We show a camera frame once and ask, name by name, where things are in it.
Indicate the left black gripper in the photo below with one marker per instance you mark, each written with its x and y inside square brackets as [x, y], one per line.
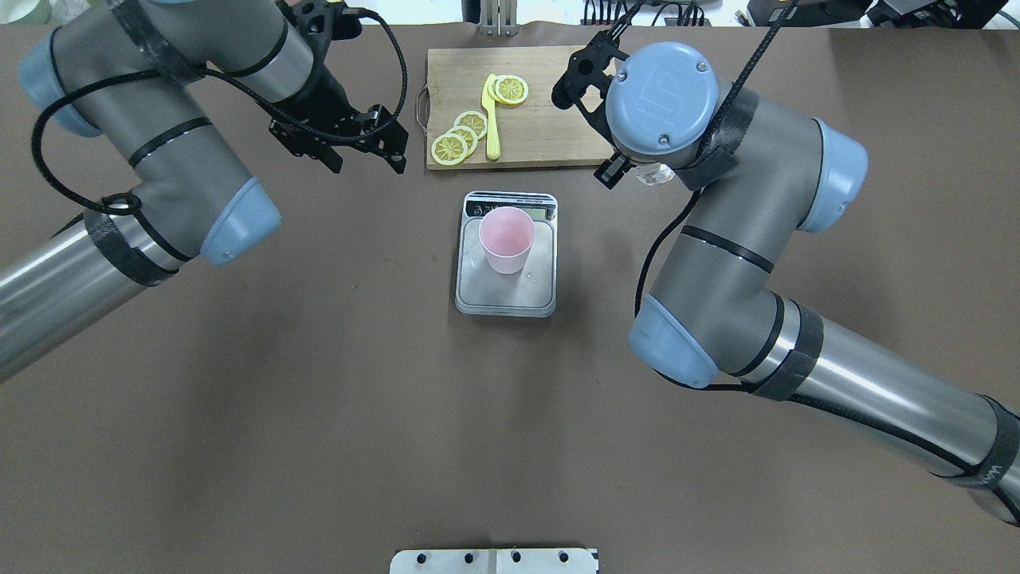
[323, 90]

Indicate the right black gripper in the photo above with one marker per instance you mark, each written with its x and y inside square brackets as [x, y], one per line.
[612, 170]

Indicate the clear glass sauce bottle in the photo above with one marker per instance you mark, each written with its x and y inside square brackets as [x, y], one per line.
[653, 174]

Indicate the pink plastic cup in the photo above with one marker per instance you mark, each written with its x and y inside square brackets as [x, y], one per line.
[506, 236]

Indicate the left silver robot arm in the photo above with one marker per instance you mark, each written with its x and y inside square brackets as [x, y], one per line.
[120, 70]

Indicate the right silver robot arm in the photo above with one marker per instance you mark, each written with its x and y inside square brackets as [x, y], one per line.
[758, 172]

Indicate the grey kitchen scale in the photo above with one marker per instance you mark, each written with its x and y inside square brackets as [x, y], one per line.
[479, 290]

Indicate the bamboo cutting board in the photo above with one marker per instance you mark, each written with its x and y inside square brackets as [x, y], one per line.
[533, 134]

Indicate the yellow plastic knife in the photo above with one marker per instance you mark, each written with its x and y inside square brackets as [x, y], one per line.
[488, 103]

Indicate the lemon slice far end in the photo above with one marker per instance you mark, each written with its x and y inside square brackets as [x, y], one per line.
[510, 90]

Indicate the lemon slice near handle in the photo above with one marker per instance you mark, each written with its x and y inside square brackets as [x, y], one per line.
[450, 149]

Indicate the white camera mast base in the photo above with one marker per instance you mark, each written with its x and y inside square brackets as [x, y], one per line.
[496, 560]

